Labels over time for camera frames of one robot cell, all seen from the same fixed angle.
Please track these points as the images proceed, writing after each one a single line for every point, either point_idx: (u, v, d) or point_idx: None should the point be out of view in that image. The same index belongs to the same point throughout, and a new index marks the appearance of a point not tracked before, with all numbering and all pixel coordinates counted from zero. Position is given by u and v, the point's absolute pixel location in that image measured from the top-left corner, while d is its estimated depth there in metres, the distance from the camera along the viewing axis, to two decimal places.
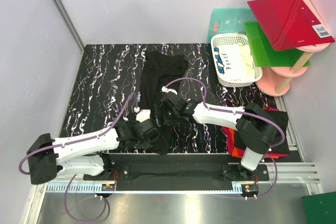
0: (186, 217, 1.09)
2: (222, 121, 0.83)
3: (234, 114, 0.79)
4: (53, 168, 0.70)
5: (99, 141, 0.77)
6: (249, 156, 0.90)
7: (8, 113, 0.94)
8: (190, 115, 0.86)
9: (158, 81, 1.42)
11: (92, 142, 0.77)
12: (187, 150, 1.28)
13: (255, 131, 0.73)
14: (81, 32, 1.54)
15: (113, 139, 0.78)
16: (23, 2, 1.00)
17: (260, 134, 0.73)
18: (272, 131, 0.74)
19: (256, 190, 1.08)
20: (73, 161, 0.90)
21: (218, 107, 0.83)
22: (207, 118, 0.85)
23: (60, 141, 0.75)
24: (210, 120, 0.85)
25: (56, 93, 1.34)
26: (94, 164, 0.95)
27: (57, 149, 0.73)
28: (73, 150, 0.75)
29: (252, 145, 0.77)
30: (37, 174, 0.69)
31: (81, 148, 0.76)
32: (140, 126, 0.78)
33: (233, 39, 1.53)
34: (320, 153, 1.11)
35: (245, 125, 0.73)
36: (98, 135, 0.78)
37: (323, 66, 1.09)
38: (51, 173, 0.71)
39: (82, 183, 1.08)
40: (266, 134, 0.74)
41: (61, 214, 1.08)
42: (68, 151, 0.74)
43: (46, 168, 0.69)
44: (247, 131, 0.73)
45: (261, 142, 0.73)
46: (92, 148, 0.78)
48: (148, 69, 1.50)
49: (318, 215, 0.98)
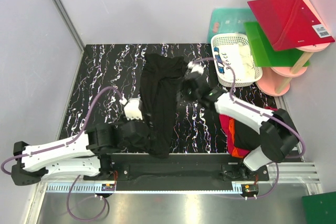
0: (186, 217, 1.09)
2: (245, 119, 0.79)
3: (260, 115, 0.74)
4: (24, 177, 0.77)
5: (67, 149, 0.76)
6: (256, 158, 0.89)
7: (8, 113, 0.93)
8: (211, 102, 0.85)
9: (158, 84, 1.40)
11: (60, 150, 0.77)
12: (187, 149, 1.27)
13: (276, 139, 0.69)
14: (81, 32, 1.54)
15: (82, 147, 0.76)
16: (23, 2, 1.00)
17: (281, 143, 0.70)
18: (292, 143, 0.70)
19: (256, 190, 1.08)
20: (63, 163, 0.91)
21: (245, 103, 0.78)
22: (230, 111, 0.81)
23: (29, 150, 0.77)
24: (232, 113, 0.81)
25: (57, 93, 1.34)
26: (88, 168, 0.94)
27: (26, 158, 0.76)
28: (40, 160, 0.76)
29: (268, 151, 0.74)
30: (15, 179, 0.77)
31: (48, 158, 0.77)
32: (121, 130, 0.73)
33: (233, 38, 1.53)
34: (320, 153, 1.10)
35: (269, 130, 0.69)
36: (66, 144, 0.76)
37: (323, 66, 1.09)
38: (28, 178, 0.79)
39: (82, 183, 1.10)
40: (286, 144, 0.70)
41: (61, 214, 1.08)
42: (35, 161, 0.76)
43: (16, 176, 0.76)
44: (269, 136, 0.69)
45: (279, 151, 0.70)
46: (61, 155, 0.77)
48: (147, 71, 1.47)
49: (318, 216, 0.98)
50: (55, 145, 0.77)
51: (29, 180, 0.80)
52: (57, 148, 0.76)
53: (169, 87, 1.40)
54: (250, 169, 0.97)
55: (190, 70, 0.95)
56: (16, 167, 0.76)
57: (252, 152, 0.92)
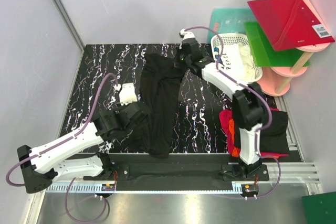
0: (186, 217, 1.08)
2: (223, 85, 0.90)
3: (236, 85, 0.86)
4: (36, 179, 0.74)
5: (77, 140, 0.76)
6: (245, 144, 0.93)
7: (8, 113, 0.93)
8: (199, 67, 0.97)
9: (158, 85, 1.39)
11: (70, 142, 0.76)
12: (187, 150, 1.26)
13: (243, 106, 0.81)
14: (81, 32, 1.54)
15: (92, 135, 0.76)
16: (23, 2, 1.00)
17: (248, 110, 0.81)
18: (258, 114, 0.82)
19: (256, 190, 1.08)
20: (70, 165, 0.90)
21: (228, 74, 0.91)
22: (213, 78, 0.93)
23: (37, 151, 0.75)
24: (214, 80, 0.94)
25: (57, 93, 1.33)
26: (93, 167, 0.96)
27: (35, 159, 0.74)
28: (51, 158, 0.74)
29: (237, 116, 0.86)
30: (27, 185, 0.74)
31: (59, 153, 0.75)
32: (126, 112, 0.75)
33: (233, 38, 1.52)
34: (320, 153, 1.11)
35: (240, 98, 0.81)
36: (75, 135, 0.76)
37: (323, 66, 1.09)
38: (41, 180, 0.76)
39: (81, 183, 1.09)
40: (253, 114, 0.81)
41: (61, 214, 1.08)
42: (45, 159, 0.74)
43: (29, 179, 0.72)
44: (239, 102, 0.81)
45: (243, 118, 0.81)
46: (72, 149, 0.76)
48: (148, 71, 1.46)
49: (318, 216, 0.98)
50: (64, 139, 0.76)
51: (41, 185, 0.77)
52: (66, 142, 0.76)
53: (169, 88, 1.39)
54: (246, 163, 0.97)
55: (182, 36, 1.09)
56: (24, 171, 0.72)
57: (243, 144, 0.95)
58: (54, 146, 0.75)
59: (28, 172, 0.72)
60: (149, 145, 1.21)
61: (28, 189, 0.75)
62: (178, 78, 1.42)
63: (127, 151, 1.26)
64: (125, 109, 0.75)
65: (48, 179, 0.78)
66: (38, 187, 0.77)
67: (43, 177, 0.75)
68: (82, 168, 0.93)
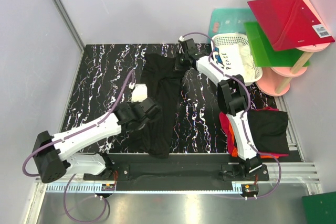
0: (186, 217, 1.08)
2: (212, 76, 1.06)
3: (223, 75, 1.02)
4: (56, 164, 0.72)
5: (100, 128, 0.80)
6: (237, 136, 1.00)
7: (8, 113, 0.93)
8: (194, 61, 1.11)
9: (158, 85, 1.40)
11: (92, 131, 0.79)
12: (187, 150, 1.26)
13: (227, 95, 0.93)
14: (81, 32, 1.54)
15: (114, 124, 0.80)
16: (23, 2, 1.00)
17: (231, 98, 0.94)
18: (241, 102, 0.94)
19: (256, 190, 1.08)
20: (80, 158, 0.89)
21: (217, 66, 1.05)
22: (205, 69, 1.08)
23: (60, 137, 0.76)
24: (205, 71, 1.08)
25: (57, 93, 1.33)
26: (97, 163, 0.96)
27: (59, 144, 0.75)
28: (74, 144, 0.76)
29: (221, 102, 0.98)
30: (44, 171, 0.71)
31: (82, 139, 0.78)
32: (142, 106, 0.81)
33: (233, 38, 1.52)
34: (320, 153, 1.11)
35: (224, 86, 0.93)
36: (97, 124, 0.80)
37: (323, 66, 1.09)
38: (60, 170, 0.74)
39: (82, 184, 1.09)
40: (235, 101, 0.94)
41: (62, 214, 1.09)
42: (70, 145, 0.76)
43: (50, 165, 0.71)
44: (222, 90, 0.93)
45: (228, 104, 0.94)
46: (93, 137, 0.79)
48: (147, 71, 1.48)
49: (318, 215, 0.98)
50: (87, 126, 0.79)
51: (56, 174, 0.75)
52: (90, 129, 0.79)
53: (169, 88, 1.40)
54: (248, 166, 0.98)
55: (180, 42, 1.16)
56: (48, 156, 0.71)
57: (239, 142, 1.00)
58: (77, 132, 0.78)
59: (50, 157, 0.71)
60: (149, 145, 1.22)
61: (44, 176, 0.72)
62: (178, 79, 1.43)
63: (127, 151, 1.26)
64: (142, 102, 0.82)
65: (65, 167, 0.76)
66: (52, 177, 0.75)
67: (62, 166, 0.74)
68: (89, 162, 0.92)
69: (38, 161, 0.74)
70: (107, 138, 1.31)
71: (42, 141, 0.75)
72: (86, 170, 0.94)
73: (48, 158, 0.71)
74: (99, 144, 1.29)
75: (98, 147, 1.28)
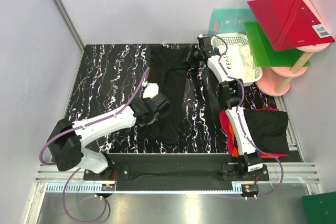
0: (186, 217, 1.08)
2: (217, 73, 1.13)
3: (227, 76, 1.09)
4: (75, 151, 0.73)
5: (117, 118, 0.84)
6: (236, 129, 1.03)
7: (8, 113, 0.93)
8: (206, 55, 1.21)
9: (166, 74, 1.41)
11: (111, 120, 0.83)
12: (187, 150, 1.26)
13: (226, 94, 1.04)
14: (81, 32, 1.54)
15: (129, 116, 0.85)
16: (23, 2, 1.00)
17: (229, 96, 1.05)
18: (236, 102, 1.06)
19: (256, 190, 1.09)
20: (88, 151, 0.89)
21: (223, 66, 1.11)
22: (212, 66, 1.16)
23: (80, 124, 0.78)
24: (212, 68, 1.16)
25: (57, 93, 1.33)
26: (101, 160, 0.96)
27: (79, 130, 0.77)
28: (94, 130, 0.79)
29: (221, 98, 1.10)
30: (63, 158, 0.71)
31: (102, 128, 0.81)
32: (154, 102, 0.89)
33: (233, 38, 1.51)
34: (320, 154, 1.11)
35: (225, 87, 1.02)
36: (115, 114, 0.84)
37: (323, 66, 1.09)
38: (76, 157, 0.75)
39: (82, 184, 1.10)
40: (231, 100, 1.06)
41: (62, 214, 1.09)
42: (90, 131, 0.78)
43: (71, 151, 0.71)
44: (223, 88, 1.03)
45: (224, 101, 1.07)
46: (111, 126, 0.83)
48: (155, 62, 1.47)
49: (318, 216, 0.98)
50: (105, 116, 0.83)
51: (72, 163, 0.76)
52: (108, 119, 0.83)
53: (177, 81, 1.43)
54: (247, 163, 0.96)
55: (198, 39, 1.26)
56: (69, 141, 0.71)
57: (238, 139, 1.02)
58: (96, 120, 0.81)
59: (71, 142, 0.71)
60: (158, 131, 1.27)
61: (61, 162, 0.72)
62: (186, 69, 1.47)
63: (127, 151, 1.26)
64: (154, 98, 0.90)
65: (81, 156, 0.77)
66: (68, 165, 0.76)
67: (79, 155, 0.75)
68: (95, 157, 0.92)
69: (55, 147, 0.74)
70: (107, 138, 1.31)
71: (62, 127, 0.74)
72: (90, 167, 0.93)
73: (67, 143, 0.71)
74: (99, 144, 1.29)
75: (98, 147, 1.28)
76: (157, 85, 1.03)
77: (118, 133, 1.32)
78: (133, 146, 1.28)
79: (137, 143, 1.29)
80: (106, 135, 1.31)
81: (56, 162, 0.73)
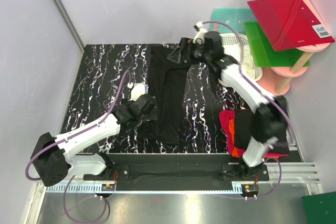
0: (186, 217, 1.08)
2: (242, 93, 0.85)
3: (261, 95, 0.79)
4: (61, 166, 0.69)
5: (100, 128, 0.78)
6: (252, 148, 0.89)
7: (8, 113, 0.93)
8: (218, 66, 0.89)
9: (165, 74, 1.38)
11: (94, 130, 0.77)
12: (187, 150, 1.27)
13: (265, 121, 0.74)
14: (81, 32, 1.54)
15: (113, 124, 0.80)
16: (22, 2, 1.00)
17: (271, 124, 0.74)
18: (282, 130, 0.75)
19: (256, 190, 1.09)
20: (79, 159, 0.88)
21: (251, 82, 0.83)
22: (232, 80, 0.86)
23: (62, 137, 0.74)
24: (233, 83, 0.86)
25: (56, 93, 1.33)
26: (97, 162, 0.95)
27: (61, 145, 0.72)
28: (77, 143, 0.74)
29: (258, 130, 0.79)
30: (49, 174, 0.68)
31: (84, 139, 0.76)
32: (136, 105, 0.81)
33: (233, 39, 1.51)
34: (320, 153, 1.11)
35: None
36: (98, 123, 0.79)
37: (323, 66, 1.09)
38: (63, 171, 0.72)
39: (82, 183, 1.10)
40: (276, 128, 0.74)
41: (61, 214, 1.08)
42: (72, 145, 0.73)
43: (55, 165, 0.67)
44: (261, 117, 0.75)
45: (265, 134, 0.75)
46: (93, 137, 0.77)
48: (155, 63, 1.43)
49: (318, 216, 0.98)
50: (88, 126, 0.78)
51: (58, 177, 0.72)
52: (90, 129, 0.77)
53: (177, 81, 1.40)
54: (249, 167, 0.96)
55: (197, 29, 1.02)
56: (52, 155, 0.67)
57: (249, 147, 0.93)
58: (79, 132, 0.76)
59: (55, 157, 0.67)
60: (158, 131, 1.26)
61: (46, 178, 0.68)
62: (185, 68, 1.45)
63: (127, 151, 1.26)
64: (135, 102, 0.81)
65: (67, 169, 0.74)
66: (55, 179, 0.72)
67: (65, 167, 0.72)
68: (88, 162, 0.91)
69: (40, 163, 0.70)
70: (107, 138, 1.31)
71: (45, 141, 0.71)
72: (86, 171, 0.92)
73: (51, 157, 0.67)
74: (99, 144, 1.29)
75: (98, 147, 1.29)
76: (142, 84, 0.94)
77: (118, 133, 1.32)
78: (133, 146, 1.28)
79: (137, 143, 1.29)
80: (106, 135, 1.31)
81: (42, 178, 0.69)
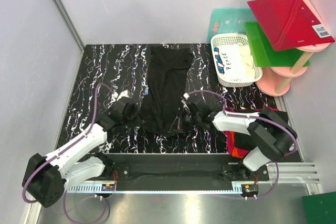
0: (186, 217, 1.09)
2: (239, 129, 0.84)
3: (248, 118, 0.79)
4: (58, 181, 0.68)
5: (88, 138, 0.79)
6: (255, 157, 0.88)
7: (7, 113, 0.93)
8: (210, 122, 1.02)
9: (165, 75, 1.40)
11: (82, 142, 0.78)
12: (187, 149, 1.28)
13: (266, 137, 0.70)
14: (81, 32, 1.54)
15: (100, 131, 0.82)
16: (22, 1, 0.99)
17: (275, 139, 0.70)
18: (287, 140, 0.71)
19: (256, 190, 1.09)
20: (74, 169, 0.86)
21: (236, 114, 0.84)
22: (226, 124, 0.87)
23: (53, 154, 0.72)
24: (228, 126, 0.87)
25: (56, 93, 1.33)
26: (94, 165, 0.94)
27: (54, 161, 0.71)
28: (69, 157, 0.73)
29: (265, 152, 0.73)
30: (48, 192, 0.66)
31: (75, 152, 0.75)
32: (117, 109, 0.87)
33: (234, 39, 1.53)
34: (320, 154, 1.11)
35: (256, 128, 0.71)
36: (85, 135, 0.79)
37: (323, 67, 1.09)
38: (59, 188, 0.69)
39: (82, 184, 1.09)
40: (281, 142, 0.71)
41: (61, 214, 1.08)
42: (65, 159, 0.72)
43: (53, 182, 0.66)
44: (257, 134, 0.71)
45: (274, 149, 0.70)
46: (82, 149, 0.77)
48: (155, 63, 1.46)
49: (318, 216, 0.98)
50: (74, 140, 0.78)
51: (55, 195, 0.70)
52: (79, 141, 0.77)
53: (177, 81, 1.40)
54: (250, 169, 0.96)
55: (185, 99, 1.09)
56: (48, 173, 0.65)
57: (251, 152, 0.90)
58: (68, 147, 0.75)
59: (51, 174, 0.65)
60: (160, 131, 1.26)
61: (45, 197, 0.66)
62: (185, 69, 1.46)
63: (127, 151, 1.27)
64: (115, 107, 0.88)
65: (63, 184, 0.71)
66: (53, 199, 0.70)
67: (61, 183, 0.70)
68: (84, 169, 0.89)
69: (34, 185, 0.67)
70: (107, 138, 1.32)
71: (36, 163, 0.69)
72: (85, 177, 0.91)
73: (46, 176, 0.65)
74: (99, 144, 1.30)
75: (98, 147, 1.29)
76: (126, 90, 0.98)
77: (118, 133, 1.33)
78: (133, 146, 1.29)
79: (137, 143, 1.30)
80: None
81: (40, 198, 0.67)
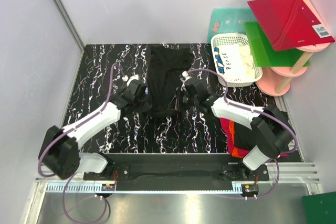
0: (186, 217, 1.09)
2: (239, 119, 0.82)
3: (252, 112, 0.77)
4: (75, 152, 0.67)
5: (104, 115, 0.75)
6: (254, 156, 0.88)
7: (7, 113, 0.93)
8: (208, 106, 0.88)
9: (166, 75, 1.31)
11: (97, 118, 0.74)
12: (187, 149, 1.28)
13: (266, 133, 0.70)
14: (81, 32, 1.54)
15: (114, 109, 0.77)
16: (22, 1, 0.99)
17: (274, 136, 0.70)
18: (286, 138, 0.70)
19: (256, 190, 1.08)
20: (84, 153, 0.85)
21: (237, 104, 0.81)
22: (225, 113, 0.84)
23: (71, 126, 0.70)
24: (227, 115, 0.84)
25: (56, 92, 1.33)
26: (99, 159, 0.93)
27: (71, 133, 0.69)
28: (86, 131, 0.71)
29: (263, 148, 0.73)
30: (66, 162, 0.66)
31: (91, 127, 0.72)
32: (129, 90, 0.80)
33: (234, 38, 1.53)
34: (320, 154, 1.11)
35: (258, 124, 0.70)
36: (101, 110, 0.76)
37: (323, 67, 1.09)
38: (75, 159, 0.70)
39: (82, 183, 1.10)
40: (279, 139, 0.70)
41: (61, 214, 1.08)
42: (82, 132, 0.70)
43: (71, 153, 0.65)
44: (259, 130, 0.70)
45: (271, 146, 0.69)
46: (97, 125, 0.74)
48: (155, 63, 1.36)
49: (318, 215, 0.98)
50: (90, 114, 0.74)
51: (71, 166, 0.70)
52: (94, 117, 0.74)
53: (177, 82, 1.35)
54: (251, 168, 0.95)
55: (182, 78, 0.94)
56: (66, 143, 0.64)
57: (251, 151, 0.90)
58: (83, 121, 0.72)
59: (69, 145, 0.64)
60: None
61: (63, 168, 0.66)
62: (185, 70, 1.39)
63: (127, 151, 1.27)
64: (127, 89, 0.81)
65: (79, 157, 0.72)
66: (69, 171, 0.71)
67: (77, 156, 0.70)
68: (91, 157, 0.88)
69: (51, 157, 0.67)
70: (107, 138, 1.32)
71: (53, 135, 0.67)
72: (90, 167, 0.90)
73: (64, 146, 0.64)
74: (99, 144, 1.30)
75: (98, 146, 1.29)
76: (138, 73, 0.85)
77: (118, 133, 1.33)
78: (133, 146, 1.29)
79: (137, 143, 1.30)
80: (106, 135, 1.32)
81: (58, 169, 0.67)
